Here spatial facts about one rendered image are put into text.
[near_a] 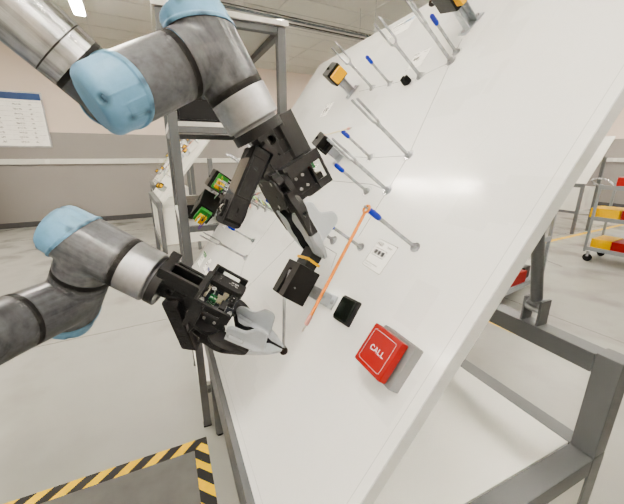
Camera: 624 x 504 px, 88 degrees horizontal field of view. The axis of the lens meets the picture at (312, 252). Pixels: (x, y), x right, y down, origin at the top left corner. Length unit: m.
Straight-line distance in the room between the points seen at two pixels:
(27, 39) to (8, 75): 7.79
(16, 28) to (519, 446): 0.98
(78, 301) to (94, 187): 7.56
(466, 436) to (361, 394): 0.39
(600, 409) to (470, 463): 0.25
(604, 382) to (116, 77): 0.83
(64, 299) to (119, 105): 0.28
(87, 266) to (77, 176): 7.61
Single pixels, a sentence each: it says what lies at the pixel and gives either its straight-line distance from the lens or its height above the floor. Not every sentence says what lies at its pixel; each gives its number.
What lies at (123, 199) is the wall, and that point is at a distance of 8.09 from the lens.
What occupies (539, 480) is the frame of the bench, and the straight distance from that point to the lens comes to 0.78.
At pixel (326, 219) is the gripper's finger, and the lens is 0.48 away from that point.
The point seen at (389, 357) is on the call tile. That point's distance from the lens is 0.38.
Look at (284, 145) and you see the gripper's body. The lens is 0.47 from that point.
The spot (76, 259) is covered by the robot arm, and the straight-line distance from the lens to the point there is 0.51.
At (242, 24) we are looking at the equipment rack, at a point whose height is 1.82.
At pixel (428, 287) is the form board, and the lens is 0.42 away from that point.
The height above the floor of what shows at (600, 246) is 0.21.
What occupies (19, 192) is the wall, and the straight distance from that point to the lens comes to 8.28.
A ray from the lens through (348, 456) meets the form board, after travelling 0.44.
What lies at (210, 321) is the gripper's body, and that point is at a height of 1.10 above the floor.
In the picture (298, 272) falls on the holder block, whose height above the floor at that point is 1.16.
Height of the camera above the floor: 1.33
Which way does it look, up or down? 17 degrees down
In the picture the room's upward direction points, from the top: straight up
